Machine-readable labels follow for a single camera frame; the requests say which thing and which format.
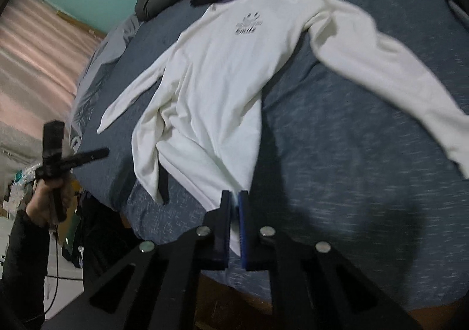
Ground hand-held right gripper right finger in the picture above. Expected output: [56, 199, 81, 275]
[237, 190, 422, 330]

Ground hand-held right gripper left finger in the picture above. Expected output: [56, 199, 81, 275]
[55, 190, 232, 330]

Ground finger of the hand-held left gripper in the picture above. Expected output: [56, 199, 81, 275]
[68, 147, 111, 170]

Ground white long-sleeve shirt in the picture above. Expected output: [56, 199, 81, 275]
[97, 0, 469, 255]

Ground person's left forearm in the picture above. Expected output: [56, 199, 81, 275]
[0, 211, 51, 325]

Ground person's left hand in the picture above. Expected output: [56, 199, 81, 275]
[24, 181, 76, 228]

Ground clear plastic bag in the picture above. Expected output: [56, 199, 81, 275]
[7, 163, 42, 213]

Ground pink striped curtain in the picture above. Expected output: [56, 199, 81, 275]
[0, 0, 107, 177]

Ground light grey sheet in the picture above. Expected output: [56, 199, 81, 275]
[69, 13, 143, 149]

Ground wooden trim strip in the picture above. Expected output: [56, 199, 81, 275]
[57, 11, 107, 40]

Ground bed with blue-grey sheet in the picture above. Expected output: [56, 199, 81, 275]
[69, 0, 469, 312]

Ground black and grey item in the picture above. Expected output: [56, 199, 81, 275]
[444, 0, 469, 25]

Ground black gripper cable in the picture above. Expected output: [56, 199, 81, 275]
[43, 228, 62, 318]

